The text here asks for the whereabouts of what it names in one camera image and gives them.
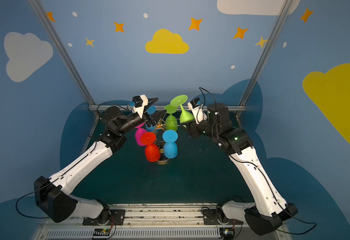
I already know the gold wire wine glass rack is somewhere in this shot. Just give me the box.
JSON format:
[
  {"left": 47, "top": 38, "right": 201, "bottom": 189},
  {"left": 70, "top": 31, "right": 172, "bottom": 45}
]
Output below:
[{"left": 152, "top": 119, "right": 179, "bottom": 165}]

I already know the green wine glass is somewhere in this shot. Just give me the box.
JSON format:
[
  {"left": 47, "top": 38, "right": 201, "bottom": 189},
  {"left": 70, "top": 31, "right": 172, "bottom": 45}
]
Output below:
[
  {"left": 165, "top": 105, "right": 178, "bottom": 131},
  {"left": 170, "top": 95, "right": 194, "bottom": 124}
]

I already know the blue wine glass front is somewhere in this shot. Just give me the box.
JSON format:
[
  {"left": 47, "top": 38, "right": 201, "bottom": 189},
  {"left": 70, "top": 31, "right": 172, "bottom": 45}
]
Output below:
[{"left": 162, "top": 130, "right": 178, "bottom": 159}]

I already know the blue wine glass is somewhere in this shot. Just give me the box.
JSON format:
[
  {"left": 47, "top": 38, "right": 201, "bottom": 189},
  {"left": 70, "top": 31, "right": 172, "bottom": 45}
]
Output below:
[
  {"left": 162, "top": 130, "right": 178, "bottom": 159},
  {"left": 146, "top": 106, "right": 157, "bottom": 132}
]

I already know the red wine glass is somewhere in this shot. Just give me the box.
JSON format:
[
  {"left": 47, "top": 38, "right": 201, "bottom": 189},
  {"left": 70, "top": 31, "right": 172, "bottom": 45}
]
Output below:
[{"left": 141, "top": 132, "right": 161, "bottom": 162}]

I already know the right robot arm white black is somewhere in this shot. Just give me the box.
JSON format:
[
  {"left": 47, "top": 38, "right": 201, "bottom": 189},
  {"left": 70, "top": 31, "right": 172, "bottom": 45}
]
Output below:
[{"left": 184, "top": 100, "right": 298, "bottom": 236}]

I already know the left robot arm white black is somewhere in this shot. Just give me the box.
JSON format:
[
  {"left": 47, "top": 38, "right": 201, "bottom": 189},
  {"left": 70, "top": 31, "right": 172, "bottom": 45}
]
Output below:
[{"left": 34, "top": 95, "right": 165, "bottom": 225}]

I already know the blue wine glass back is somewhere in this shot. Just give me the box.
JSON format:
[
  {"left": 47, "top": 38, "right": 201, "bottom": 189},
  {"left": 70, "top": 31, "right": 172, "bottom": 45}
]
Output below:
[{"left": 146, "top": 106, "right": 157, "bottom": 132}]

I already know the pink wine glass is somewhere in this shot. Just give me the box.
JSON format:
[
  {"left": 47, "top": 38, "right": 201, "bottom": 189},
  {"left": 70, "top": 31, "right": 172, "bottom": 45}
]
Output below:
[{"left": 135, "top": 123, "right": 148, "bottom": 146}]

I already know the green wine glass back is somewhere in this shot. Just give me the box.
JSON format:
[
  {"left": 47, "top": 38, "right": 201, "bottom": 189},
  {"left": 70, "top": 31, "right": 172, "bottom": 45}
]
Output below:
[{"left": 165, "top": 105, "right": 178, "bottom": 131}]

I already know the right circuit board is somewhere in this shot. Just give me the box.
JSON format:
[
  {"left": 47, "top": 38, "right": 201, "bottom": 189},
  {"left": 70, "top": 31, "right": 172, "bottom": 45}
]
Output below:
[{"left": 219, "top": 228, "right": 235, "bottom": 240}]

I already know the circuit board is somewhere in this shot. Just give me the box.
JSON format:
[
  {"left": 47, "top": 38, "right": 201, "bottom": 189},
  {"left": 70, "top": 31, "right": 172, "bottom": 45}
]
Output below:
[
  {"left": 219, "top": 228, "right": 235, "bottom": 240},
  {"left": 92, "top": 228, "right": 111, "bottom": 239}
]

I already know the left circuit board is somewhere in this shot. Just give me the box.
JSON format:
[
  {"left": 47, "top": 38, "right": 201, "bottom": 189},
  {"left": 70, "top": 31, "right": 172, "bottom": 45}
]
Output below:
[{"left": 92, "top": 228, "right": 111, "bottom": 239}]

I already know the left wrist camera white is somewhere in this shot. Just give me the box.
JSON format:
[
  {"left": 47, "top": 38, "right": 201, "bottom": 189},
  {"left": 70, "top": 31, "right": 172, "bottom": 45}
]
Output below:
[{"left": 132, "top": 95, "right": 149, "bottom": 119}]

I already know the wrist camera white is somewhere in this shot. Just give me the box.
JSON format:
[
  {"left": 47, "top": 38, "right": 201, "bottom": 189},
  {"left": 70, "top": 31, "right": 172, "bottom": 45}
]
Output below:
[
  {"left": 132, "top": 95, "right": 149, "bottom": 119},
  {"left": 187, "top": 98, "right": 207, "bottom": 124}
]

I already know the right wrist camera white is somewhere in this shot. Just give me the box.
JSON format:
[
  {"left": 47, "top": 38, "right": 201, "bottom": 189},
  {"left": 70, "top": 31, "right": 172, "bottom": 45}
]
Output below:
[{"left": 187, "top": 98, "right": 207, "bottom": 124}]

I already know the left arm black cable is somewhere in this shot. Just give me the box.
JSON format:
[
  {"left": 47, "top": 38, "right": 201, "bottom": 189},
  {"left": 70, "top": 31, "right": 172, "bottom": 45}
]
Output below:
[{"left": 15, "top": 143, "right": 98, "bottom": 220}]

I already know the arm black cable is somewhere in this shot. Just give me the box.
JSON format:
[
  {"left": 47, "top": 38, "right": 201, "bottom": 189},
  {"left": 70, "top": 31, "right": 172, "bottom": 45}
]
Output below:
[
  {"left": 198, "top": 86, "right": 318, "bottom": 236},
  {"left": 15, "top": 143, "right": 98, "bottom": 220}
]

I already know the aluminium frame back bar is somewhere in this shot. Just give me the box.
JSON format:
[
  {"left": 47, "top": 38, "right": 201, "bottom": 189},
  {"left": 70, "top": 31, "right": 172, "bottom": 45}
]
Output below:
[{"left": 88, "top": 104, "right": 246, "bottom": 113}]

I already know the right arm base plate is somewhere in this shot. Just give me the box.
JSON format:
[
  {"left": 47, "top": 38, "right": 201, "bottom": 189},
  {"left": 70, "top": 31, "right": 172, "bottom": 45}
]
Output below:
[{"left": 200, "top": 208, "right": 244, "bottom": 226}]

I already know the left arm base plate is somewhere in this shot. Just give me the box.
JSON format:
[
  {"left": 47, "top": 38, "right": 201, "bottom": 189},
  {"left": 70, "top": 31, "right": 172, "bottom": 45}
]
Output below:
[{"left": 83, "top": 209, "right": 126, "bottom": 226}]

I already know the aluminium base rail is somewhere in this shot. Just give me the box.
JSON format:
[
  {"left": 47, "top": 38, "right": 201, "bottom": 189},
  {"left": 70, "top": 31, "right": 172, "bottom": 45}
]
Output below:
[{"left": 33, "top": 203, "right": 292, "bottom": 240}]

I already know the aluminium frame left post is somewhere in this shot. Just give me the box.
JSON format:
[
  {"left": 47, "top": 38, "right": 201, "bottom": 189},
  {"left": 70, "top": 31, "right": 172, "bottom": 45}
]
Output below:
[{"left": 28, "top": 0, "right": 95, "bottom": 105}]

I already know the aluminium frame post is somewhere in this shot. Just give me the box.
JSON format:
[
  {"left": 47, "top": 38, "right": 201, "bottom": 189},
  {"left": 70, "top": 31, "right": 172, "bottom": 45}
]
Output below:
[
  {"left": 28, "top": 0, "right": 95, "bottom": 105},
  {"left": 238, "top": 0, "right": 293, "bottom": 109}
]

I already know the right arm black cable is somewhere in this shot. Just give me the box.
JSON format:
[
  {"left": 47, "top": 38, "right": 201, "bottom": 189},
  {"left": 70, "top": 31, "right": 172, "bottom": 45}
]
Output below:
[{"left": 198, "top": 86, "right": 318, "bottom": 236}]

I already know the aluminium frame right post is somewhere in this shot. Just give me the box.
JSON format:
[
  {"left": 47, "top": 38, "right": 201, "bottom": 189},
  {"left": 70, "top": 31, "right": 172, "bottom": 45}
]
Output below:
[{"left": 238, "top": 0, "right": 293, "bottom": 109}]

